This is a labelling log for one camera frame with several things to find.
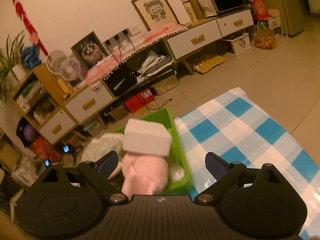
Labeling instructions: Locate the white foam sponge block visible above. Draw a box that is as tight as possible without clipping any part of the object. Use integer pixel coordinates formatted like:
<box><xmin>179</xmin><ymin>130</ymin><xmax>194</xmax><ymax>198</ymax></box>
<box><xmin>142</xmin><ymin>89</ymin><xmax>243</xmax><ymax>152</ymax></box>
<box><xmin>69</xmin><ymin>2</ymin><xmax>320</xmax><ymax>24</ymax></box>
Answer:
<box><xmin>123</xmin><ymin>119</ymin><xmax>172</xmax><ymax>157</ymax></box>

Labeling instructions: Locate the cat picture frame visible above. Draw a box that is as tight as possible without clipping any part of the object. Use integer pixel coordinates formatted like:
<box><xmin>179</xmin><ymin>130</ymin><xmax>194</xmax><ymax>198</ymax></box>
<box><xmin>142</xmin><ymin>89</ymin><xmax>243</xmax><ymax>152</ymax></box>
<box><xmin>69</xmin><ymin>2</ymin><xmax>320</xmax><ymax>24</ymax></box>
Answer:
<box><xmin>71</xmin><ymin>32</ymin><xmax>108</xmax><ymax>70</ymax></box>

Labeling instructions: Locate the pink table runner cloth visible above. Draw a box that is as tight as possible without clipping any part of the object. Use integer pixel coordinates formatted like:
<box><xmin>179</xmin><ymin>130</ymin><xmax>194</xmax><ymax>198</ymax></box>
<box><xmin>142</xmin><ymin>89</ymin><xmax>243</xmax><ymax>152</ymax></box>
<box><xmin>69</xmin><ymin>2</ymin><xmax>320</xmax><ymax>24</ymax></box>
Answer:
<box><xmin>85</xmin><ymin>23</ymin><xmax>187</xmax><ymax>90</ymax></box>

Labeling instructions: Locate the black box on shelf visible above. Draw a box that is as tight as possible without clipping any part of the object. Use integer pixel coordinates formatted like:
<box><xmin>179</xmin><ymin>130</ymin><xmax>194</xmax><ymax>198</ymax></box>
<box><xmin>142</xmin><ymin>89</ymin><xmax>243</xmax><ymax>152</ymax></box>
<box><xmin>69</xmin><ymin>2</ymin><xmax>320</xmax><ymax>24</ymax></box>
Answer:
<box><xmin>103</xmin><ymin>64</ymin><xmax>137</xmax><ymax>97</ymax></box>

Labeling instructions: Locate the red storage box under cabinet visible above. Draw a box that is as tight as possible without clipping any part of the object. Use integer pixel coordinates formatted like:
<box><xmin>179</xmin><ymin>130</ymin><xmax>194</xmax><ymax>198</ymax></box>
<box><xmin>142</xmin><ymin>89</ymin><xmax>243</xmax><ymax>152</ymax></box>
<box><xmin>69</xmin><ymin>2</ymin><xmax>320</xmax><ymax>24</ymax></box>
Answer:
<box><xmin>124</xmin><ymin>88</ymin><xmax>155</xmax><ymax>113</ymax></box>

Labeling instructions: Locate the cartoon girl picture frame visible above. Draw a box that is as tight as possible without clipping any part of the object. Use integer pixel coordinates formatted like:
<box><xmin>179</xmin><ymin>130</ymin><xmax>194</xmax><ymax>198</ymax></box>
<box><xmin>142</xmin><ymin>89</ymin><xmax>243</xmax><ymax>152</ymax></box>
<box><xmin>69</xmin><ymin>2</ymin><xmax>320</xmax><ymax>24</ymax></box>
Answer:
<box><xmin>131</xmin><ymin>0</ymin><xmax>180</xmax><ymax>31</ymax></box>

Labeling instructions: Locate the white cutout storage box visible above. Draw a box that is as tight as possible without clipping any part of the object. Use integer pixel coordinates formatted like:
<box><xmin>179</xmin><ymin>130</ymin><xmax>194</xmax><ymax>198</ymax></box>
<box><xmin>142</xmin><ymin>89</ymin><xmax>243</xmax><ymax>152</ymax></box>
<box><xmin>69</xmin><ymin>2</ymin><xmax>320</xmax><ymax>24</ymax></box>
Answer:
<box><xmin>221</xmin><ymin>32</ymin><xmax>252</xmax><ymax>56</ymax></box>

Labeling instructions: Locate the blue stitch plush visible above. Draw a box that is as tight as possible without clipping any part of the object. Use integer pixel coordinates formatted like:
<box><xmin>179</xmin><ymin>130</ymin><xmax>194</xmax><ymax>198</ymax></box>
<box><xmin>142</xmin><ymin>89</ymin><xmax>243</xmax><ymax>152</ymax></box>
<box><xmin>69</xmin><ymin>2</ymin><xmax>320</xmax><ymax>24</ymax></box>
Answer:
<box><xmin>21</xmin><ymin>44</ymin><xmax>42</xmax><ymax>69</ymax></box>

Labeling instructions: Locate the bag of oranges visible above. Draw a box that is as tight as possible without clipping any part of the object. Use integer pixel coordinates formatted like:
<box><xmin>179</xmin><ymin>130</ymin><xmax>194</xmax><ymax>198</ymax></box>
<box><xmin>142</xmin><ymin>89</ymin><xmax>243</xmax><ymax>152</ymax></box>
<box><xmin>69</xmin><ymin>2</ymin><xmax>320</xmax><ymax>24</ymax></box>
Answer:
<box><xmin>254</xmin><ymin>22</ymin><xmax>277</xmax><ymax>50</ymax></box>

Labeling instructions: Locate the wooden tv cabinet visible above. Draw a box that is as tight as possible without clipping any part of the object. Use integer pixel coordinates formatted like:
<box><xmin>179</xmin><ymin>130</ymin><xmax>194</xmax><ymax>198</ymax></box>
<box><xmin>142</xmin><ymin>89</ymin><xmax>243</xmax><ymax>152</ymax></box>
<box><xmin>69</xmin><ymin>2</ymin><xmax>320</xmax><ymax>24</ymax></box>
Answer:
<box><xmin>23</xmin><ymin>6</ymin><xmax>253</xmax><ymax>144</ymax></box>

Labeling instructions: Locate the silver refrigerator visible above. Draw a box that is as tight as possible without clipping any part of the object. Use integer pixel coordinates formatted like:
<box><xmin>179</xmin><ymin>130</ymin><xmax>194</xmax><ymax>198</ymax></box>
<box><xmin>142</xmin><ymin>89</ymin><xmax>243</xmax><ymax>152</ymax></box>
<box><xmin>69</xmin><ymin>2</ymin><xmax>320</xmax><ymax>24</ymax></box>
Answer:
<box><xmin>264</xmin><ymin>0</ymin><xmax>311</xmax><ymax>37</ymax></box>

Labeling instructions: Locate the egg tray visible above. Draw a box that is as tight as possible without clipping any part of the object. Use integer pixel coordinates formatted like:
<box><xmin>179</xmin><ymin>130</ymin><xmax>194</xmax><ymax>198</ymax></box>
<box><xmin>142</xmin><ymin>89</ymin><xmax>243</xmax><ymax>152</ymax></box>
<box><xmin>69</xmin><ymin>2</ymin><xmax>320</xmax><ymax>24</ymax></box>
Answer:
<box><xmin>190</xmin><ymin>54</ymin><xmax>226</xmax><ymax>74</ymax></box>

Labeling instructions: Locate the pink plush toy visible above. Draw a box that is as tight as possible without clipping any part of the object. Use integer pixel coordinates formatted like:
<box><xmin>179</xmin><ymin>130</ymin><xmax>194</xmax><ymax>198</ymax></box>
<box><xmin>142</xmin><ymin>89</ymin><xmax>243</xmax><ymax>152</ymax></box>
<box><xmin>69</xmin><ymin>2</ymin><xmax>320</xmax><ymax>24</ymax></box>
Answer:
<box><xmin>121</xmin><ymin>153</ymin><xmax>169</xmax><ymax>199</ymax></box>

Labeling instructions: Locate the potted green plant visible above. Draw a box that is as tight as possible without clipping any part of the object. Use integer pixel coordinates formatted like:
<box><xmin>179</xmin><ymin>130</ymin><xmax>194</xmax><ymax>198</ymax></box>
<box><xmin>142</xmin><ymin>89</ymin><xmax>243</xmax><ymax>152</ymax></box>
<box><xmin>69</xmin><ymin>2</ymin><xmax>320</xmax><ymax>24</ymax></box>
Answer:
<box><xmin>1</xmin><ymin>31</ymin><xmax>25</xmax><ymax>104</ymax></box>

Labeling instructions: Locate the blue white checkered cloth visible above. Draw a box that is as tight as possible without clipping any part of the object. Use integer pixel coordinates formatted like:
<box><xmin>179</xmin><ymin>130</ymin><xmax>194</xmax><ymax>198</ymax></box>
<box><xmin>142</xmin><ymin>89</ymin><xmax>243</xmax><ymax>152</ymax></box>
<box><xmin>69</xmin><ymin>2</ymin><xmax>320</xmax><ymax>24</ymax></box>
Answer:
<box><xmin>175</xmin><ymin>88</ymin><xmax>319</xmax><ymax>239</ymax></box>

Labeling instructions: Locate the purple ball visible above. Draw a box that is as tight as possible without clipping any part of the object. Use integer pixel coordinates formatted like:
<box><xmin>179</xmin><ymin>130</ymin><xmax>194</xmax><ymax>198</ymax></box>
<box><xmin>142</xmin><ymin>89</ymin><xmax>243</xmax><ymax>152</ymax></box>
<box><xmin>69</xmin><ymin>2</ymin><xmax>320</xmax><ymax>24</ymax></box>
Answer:
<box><xmin>23</xmin><ymin>124</ymin><xmax>39</xmax><ymax>142</ymax></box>

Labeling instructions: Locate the white desk fan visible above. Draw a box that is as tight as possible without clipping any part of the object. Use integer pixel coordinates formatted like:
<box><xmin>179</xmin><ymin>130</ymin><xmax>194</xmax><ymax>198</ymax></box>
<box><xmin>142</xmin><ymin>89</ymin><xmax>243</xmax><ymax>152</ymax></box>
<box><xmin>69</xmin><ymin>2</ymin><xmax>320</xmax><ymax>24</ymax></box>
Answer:
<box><xmin>60</xmin><ymin>57</ymin><xmax>81</xmax><ymax>81</ymax></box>
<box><xmin>46</xmin><ymin>50</ymin><xmax>67</xmax><ymax>75</ymax></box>

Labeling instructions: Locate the red gift box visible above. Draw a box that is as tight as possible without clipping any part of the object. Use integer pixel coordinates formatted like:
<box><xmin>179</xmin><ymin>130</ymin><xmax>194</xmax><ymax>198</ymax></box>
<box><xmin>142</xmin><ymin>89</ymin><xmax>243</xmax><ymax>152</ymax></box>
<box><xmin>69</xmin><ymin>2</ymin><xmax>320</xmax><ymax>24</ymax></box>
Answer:
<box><xmin>28</xmin><ymin>136</ymin><xmax>62</xmax><ymax>162</ymax></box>

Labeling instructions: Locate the green plastic bin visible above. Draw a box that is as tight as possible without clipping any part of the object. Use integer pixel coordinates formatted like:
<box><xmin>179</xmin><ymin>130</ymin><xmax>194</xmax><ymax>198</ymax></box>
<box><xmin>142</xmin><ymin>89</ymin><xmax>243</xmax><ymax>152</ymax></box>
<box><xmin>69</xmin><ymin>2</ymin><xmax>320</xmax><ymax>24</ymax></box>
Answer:
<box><xmin>109</xmin><ymin>107</ymin><xmax>195</xmax><ymax>196</ymax></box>

